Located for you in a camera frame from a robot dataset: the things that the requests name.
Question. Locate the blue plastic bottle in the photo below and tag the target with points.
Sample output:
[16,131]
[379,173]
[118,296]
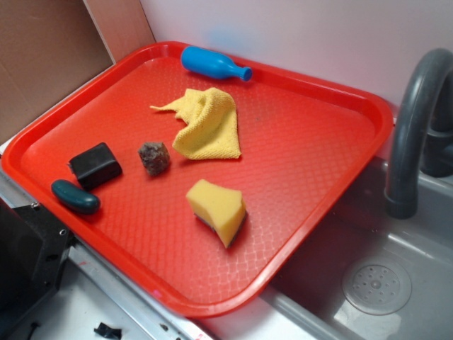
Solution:
[213,64]

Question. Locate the grey plastic faucet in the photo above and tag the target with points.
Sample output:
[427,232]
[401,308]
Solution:
[423,133]

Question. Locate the black tape scrap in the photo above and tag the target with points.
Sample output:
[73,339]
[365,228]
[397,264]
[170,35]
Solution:
[108,332]

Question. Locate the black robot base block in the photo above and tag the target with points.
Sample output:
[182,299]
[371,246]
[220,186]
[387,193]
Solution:
[34,248]

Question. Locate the yellow and green sponge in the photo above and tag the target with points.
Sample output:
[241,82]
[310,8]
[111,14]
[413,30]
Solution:
[222,209]

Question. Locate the black rectangular block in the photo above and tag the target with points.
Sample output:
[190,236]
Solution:
[95,166]

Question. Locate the round sink drain strainer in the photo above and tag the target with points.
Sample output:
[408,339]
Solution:
[376,285]

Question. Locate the brown cardboard panel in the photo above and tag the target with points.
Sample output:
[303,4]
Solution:
[51,48]

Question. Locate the yellow microfiber cloth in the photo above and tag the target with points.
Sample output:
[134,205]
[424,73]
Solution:
[211,130]

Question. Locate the brown rough stone cube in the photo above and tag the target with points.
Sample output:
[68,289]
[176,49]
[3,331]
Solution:
[154,157]

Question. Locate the red plastic tray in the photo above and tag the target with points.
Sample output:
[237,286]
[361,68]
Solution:
[303,142]

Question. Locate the grey plastic sink basin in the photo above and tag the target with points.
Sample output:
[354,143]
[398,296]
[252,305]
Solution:
[305,299]

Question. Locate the dark green oblong capsule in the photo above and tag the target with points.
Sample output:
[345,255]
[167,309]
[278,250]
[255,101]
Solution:
[75,198]

